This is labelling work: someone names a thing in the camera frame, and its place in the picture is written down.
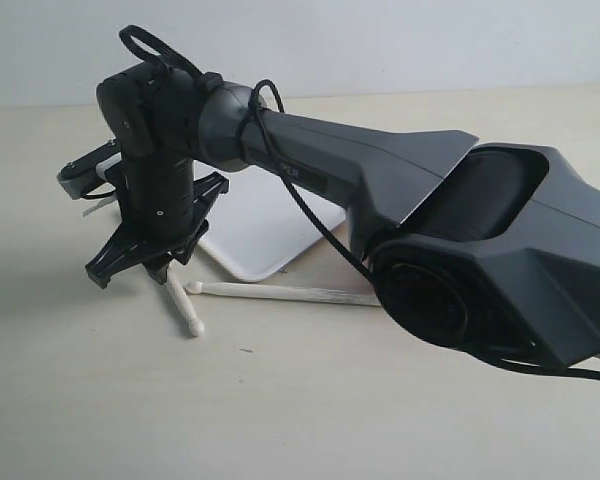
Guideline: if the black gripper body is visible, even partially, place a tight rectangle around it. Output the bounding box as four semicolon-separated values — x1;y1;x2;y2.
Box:
112;154;228;250

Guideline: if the white drumstick with grey marks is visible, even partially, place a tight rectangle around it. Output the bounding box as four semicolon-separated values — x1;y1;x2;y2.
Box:
184;281;380;307

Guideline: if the white drumstick with ribbed grip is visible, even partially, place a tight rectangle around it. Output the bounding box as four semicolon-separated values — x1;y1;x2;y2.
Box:
165;267;205;337

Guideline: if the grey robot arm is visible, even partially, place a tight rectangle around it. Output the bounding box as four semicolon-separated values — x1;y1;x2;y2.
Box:
86;65;600;376

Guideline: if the white rectangular plastic tray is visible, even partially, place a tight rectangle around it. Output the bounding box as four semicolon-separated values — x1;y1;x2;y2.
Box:
199;167;322;283

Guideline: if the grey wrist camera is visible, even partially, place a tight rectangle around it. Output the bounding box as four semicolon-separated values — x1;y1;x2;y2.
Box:
56;140;120;200

